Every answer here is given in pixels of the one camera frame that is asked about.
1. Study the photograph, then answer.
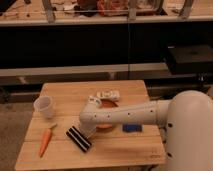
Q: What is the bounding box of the white arm end effector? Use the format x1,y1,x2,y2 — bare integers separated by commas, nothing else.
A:
79,122,96,138

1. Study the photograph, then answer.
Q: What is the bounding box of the black striped eraser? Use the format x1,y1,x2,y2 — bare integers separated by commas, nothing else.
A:
66,126,92,152

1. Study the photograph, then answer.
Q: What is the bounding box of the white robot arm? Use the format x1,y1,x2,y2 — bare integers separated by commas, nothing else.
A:
79,90,213,171

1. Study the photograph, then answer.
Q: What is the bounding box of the orange plate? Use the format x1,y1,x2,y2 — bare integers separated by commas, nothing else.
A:
96,100,118,129

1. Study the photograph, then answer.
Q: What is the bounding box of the wooden table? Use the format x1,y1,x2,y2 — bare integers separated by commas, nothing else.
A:
14,79,169,171

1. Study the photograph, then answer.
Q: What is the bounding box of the blue rectangular block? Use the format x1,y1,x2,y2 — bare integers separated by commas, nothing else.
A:
122,125,142,132

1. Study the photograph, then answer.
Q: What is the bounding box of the orange toy carrot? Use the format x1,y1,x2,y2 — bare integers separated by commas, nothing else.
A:
39,124,56,157

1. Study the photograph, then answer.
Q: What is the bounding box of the translucent plastic cup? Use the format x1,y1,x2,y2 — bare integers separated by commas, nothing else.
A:
34,96,54,119

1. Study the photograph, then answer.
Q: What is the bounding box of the black box on shelf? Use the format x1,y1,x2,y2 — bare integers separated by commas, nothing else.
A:
165,45,213,74

